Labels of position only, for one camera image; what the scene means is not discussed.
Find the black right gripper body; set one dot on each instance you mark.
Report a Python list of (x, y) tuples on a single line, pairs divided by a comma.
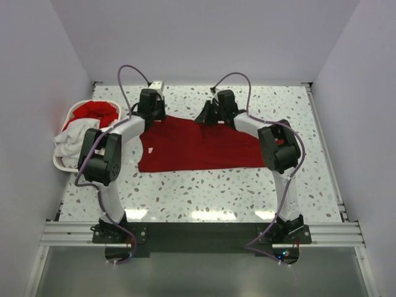
[(213, 114)]

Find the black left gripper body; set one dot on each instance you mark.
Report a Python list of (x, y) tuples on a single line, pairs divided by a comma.
[(158, 111)]

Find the dark red t-shirt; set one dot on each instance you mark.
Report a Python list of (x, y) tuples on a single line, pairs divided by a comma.
[(177, 144)]

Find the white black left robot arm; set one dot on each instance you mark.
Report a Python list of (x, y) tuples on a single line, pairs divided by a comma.
[(101, 153)]

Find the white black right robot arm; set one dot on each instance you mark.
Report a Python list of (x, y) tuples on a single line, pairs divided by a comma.
[(279, 148)]

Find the bright red t-shirt in basket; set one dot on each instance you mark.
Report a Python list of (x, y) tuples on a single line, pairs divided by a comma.
[(92, 115)]

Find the white t-shirt in basket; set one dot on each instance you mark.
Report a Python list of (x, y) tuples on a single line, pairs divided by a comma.
[(68, 144)]

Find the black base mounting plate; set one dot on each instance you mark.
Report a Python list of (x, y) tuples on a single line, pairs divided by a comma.
[(143, 239)]

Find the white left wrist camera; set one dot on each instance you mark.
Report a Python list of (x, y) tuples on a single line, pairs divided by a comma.
[(157, 85)]

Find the aluminium table frame rail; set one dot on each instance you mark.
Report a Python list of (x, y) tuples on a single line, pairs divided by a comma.
[(335, 264)]

